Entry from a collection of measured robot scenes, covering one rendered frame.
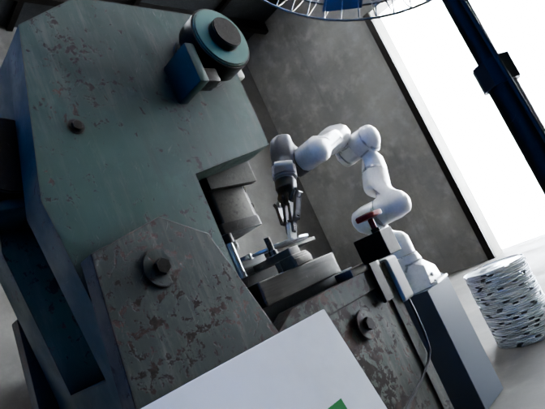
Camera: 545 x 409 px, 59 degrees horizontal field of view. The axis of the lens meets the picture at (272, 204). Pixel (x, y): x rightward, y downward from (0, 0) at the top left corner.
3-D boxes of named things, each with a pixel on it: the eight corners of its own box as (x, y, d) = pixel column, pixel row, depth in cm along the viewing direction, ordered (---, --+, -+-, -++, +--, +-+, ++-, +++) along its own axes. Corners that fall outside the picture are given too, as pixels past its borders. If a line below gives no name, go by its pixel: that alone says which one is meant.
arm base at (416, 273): (416, 285, 202) (401, 255, 204) (455, 271, 189) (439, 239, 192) (390, 302, 186) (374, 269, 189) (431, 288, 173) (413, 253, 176)
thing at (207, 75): (240, 104, 139) (211, 39, 142) (264, 81, 131) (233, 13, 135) (178, 105, 123) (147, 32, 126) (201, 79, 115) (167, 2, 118)
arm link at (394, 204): (371, 186, 208) (408, 166, 197) (379, 234, 193) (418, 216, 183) (356, 174, 202) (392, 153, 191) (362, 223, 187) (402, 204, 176)
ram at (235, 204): (238, 231, 154) (203, 150, 159) (266, 213, 144) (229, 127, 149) (195, 243, 141) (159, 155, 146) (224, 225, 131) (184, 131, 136)
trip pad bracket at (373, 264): (392, 298, 135) (362, 234, 138) (420, 288, 128) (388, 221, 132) (381, 304, 131) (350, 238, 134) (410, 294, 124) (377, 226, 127)
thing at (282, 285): (245, 312, 162) (238, 295, 163) (341, 271, 131) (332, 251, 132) (172, 346, 140) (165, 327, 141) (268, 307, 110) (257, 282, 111)
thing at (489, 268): (455, 280, 244) (454, 278, 244) (505, 256, 246) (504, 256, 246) (478, 278, 215) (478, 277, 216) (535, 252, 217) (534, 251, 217)
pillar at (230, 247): (243, 278, 129) (224, 230, 131) (248, 276, 127) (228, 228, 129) (238, 280, 127) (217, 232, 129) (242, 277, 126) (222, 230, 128)
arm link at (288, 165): (284, 176, 176) (285, 189, 173) (258, 166, 168) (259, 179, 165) (308, 160, 168) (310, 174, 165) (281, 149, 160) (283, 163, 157)
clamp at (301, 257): (272, 278, 133) (257, 244, 135) (312, 259, 122) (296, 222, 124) (256, 285, 129) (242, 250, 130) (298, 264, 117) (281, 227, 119)
